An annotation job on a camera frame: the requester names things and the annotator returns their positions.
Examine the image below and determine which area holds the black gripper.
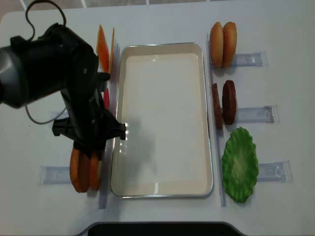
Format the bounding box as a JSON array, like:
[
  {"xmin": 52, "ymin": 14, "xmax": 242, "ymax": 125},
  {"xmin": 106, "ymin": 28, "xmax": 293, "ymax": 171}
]
[{"xmin": 36, "ymin": 24, "xmax": 126, "ymax": 159}]

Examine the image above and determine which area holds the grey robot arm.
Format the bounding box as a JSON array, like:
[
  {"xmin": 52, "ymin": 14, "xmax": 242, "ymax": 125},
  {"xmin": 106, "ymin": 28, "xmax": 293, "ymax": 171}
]
[{"xmin": 0, "ymin": 24, "xmax": 126, "ymax": 155}]

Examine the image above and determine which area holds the red tomato slice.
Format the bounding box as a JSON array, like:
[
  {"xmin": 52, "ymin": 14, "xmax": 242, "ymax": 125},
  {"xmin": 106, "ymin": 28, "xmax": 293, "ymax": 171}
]
[{"xmin": 103, "ymin": 89, "xmax": 110, "ymax": 109}]

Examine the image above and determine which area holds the right cheese slice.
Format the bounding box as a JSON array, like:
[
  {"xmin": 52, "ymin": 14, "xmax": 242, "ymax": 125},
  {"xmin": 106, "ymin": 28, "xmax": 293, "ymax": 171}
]
[{"xmin": 108, "ymin": 28, "xmax": 115, "ymax": 74}]

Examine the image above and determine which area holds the cheese slice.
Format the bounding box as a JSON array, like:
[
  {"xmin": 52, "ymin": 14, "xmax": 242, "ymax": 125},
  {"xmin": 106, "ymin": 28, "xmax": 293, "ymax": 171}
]
[
  {"xmin": 108, "ymin": 28, "xmax": 115, "ymax": 74},
  {"xmin": 96, "ymin": 25, "xmax": 109, "ymax": 73}
]

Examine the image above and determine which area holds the left cheese slice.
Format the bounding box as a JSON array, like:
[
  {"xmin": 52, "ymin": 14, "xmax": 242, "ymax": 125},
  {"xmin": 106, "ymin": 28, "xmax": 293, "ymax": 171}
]
[{"xmin": 96, "ymin": 25, "xmax": 109, "ymax": 73}]

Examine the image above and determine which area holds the left brown meat patty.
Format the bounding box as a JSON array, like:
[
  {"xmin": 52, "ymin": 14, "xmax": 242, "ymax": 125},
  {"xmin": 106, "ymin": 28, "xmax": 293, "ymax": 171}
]
[{"xmin": 212, "ymin": 83, "xmax": 223, "ymax": 130}]

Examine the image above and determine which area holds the brown meat patty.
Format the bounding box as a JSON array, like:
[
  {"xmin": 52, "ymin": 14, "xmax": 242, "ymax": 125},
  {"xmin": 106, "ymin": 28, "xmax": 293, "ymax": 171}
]
[
  {"xmin": 212, "ymin": 83, "xmax": 223, "ymax": 130},
  {"xmin": 222, "ymin": 80, "xmax": 237, "ymax": 125}
]

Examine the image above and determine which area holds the right brown meat patty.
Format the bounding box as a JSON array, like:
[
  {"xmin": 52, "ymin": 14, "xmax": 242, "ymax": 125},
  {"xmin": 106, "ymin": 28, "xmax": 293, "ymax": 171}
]
[{"xmin": 222, "ymin": 80, "xmax": 237, "ymax": 125}]

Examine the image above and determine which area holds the green lettuce leaf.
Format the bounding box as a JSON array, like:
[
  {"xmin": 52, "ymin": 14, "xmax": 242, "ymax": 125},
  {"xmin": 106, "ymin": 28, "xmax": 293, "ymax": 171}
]
[{"xmin": 221, "ymin": 127, "xmax": 259, "ymax": 204}]

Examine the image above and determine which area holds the clear acrylic left rack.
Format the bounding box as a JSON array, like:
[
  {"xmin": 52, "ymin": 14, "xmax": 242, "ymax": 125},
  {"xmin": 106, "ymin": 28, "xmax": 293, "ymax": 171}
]
[{"xmin": 38, "ymin": 42, "xmax": 120, "ymax": 209}]

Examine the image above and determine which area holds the clear acrylic rack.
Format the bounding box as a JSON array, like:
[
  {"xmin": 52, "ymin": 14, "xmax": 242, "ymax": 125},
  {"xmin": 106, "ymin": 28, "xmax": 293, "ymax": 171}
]
[
  {"xmin": 206, "ymin": 35, "xmax": 292, "ymax": 207},
  {"xmin": 38, "ymin": 42, "xmax": 120, "ymax": 209}
]

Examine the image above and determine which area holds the white rectangular tray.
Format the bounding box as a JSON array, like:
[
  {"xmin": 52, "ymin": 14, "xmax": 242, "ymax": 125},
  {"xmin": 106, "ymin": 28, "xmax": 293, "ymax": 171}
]
[{"xmin": 110, "ymin": 42, "xmax": 213, "ymax": 199}]

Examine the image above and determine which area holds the black base edge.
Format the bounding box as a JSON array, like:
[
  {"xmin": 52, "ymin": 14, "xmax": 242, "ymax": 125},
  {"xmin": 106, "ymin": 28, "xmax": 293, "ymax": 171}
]
[{"xmin": 88, "ymin": 222, "xmax": 241, "ymax": 236}]

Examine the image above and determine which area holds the front bun top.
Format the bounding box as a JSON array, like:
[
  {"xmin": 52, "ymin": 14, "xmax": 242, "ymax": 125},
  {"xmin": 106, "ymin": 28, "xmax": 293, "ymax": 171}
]
[{"xmin": 209, "ymin": 22, "xmax": 223, "ymax": 68}]

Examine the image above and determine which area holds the bun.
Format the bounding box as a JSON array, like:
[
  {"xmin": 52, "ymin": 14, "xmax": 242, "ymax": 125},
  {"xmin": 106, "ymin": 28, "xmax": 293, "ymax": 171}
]
[
  {"xmin": 209, "ymin": 22, "xmax": 223, "ymax": 68},
  {"xmin": 222, "ymin": 22, "xmax": 237, "ymax": 67}
]

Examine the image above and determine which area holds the rear bun top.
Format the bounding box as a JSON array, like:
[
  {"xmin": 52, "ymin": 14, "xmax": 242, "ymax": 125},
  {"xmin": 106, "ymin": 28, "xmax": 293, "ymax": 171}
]
[{"xmin": 222, "ymin": 22, "xmax": 237, "ymax": 67}]

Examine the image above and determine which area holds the clear acrylic right rack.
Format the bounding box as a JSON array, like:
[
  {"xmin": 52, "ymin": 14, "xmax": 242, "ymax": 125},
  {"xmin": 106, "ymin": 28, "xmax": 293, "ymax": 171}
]
[{"xmin": 206, "ymin": 35, "xmax": 292, "ymax": 207}]

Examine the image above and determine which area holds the black cable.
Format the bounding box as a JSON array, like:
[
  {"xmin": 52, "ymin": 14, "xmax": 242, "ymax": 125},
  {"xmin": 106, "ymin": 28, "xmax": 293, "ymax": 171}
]
[{"xmin": 23, "ymin": 0, "xmax": 67, "ymax": 124}]

